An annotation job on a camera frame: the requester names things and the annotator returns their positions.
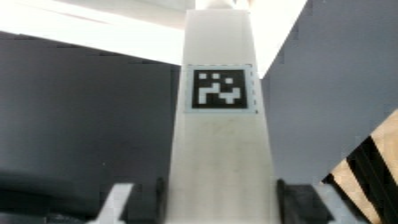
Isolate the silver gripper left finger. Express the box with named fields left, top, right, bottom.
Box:
left=87, top=178, right=167, bottom=224

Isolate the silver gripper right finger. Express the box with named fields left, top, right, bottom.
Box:
left=277, top=179, right=359, bottom=224

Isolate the white leg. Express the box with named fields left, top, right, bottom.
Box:
left=164, top=0, right=281, bottom=224

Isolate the white desk top tray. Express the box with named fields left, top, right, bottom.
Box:
left=0, top=0, right=309, bottom=74

